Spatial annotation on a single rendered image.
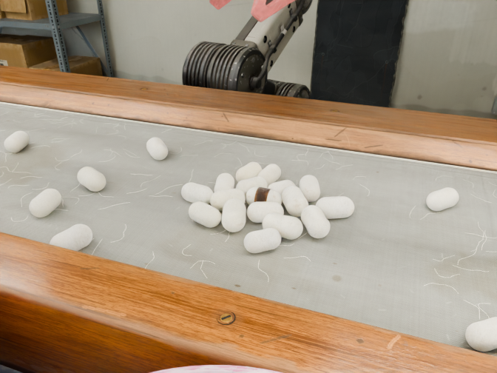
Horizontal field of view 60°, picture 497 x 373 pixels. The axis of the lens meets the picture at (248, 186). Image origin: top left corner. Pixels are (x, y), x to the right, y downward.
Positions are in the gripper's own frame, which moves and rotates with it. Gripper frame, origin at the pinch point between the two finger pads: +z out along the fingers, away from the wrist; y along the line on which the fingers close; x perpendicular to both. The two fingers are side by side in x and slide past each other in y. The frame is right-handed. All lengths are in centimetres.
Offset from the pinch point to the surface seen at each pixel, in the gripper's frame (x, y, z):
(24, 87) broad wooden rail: 6.9, 33.9, 25.0
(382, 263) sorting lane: -11.0, -25.0, 13.1
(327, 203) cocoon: -9.5, -17.7, 11.7
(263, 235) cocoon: -3.8, -19.0, 16.7
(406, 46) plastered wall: -148, 116, -68
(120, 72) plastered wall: -79, 253, 29
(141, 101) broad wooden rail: -4.2, 17.8, 15.8
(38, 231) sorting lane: 7.7, -6.4, 28.5
